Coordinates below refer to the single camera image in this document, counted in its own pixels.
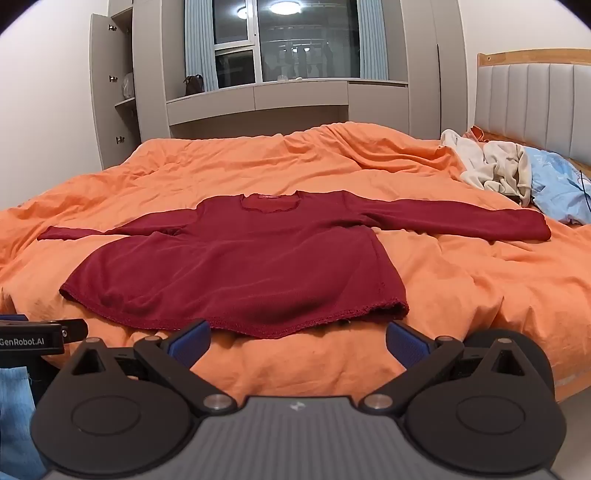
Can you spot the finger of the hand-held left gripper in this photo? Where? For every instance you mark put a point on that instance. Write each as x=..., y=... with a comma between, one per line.
x=75, y=330

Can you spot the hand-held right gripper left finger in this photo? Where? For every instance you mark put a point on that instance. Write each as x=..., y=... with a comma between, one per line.
x=193, y=342

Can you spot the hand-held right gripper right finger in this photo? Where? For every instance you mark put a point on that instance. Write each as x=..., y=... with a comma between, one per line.
x=405, y=344

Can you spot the dark red long-sleeve shirt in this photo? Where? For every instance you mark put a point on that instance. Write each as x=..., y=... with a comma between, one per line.
x=240, y=272

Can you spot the person's blue pants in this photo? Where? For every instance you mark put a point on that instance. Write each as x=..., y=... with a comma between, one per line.
x=16, y=415

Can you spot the beige garment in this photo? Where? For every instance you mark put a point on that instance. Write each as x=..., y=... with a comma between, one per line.
x=501, y=168

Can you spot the white garment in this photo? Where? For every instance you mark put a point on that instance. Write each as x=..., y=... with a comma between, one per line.
x=459, y=147

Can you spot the orange blanket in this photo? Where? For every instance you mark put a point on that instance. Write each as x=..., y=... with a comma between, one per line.
x=286, y=157

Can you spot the light blue pillow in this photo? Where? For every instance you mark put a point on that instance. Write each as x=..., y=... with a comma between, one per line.
x=558, y=184

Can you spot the white plastic bag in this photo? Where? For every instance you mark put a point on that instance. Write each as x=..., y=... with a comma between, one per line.
x=128, y=85

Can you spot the brown handbag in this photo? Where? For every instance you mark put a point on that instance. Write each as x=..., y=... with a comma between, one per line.
x=194, y=86

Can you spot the grey wardrobe unit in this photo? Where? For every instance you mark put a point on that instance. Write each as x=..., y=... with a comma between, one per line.
x=300, y=99

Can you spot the grey padded wooden headboard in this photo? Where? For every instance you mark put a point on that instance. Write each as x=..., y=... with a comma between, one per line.
x=531, y=97

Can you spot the light blue curtain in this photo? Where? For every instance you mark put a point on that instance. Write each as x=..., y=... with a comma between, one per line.
x=198, y=41
x=373, y=39

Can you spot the window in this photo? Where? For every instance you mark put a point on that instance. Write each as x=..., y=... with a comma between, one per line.
x=295, y=41

